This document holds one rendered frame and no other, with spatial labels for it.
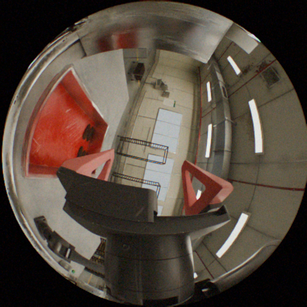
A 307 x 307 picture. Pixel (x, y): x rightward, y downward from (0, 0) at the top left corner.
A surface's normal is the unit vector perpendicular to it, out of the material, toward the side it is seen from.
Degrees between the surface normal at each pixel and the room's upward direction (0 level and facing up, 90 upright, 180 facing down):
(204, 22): 90
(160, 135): 90
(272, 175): 180
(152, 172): 90
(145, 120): 90
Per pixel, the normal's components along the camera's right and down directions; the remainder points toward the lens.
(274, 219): -0.97, -0.22
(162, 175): 0.07, -0.07
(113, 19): -0.21, 0.97
